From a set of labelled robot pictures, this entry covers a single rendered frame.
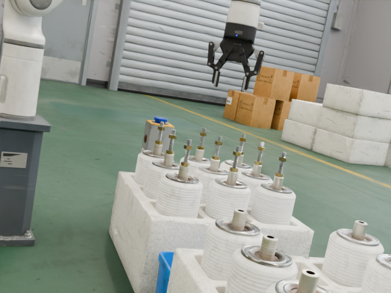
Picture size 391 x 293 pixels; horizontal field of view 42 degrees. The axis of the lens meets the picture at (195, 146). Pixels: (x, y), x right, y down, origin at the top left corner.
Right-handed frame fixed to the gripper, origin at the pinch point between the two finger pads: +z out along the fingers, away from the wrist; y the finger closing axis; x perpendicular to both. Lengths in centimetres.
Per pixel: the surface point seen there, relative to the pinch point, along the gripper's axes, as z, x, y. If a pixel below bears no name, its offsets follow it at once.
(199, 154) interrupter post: 20.3, 8.8, -6.1
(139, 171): 26.3, -0.7, -18.7
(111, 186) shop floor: 47, 51, -46
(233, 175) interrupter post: 19.7, -11.0, 6.7
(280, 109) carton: 26, 399, -17
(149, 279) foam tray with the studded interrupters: 42.4, -26.0, -4.1
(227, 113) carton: 42, 415, -72
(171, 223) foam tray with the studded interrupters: 29.7, -24.6, -2.0
